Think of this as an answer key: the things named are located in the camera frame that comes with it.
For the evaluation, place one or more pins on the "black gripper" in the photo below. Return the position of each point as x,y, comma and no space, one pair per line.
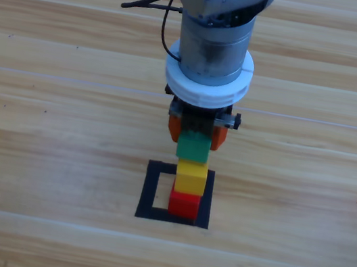
198,119

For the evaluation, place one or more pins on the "green wooden block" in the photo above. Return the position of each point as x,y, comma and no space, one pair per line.
193,148

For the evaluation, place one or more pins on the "yellow wooden block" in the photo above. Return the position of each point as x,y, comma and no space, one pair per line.
191,177

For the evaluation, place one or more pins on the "red wooden block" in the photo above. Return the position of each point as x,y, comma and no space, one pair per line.
183,204

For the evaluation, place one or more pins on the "black tape square outline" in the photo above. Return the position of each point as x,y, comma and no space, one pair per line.
149,190

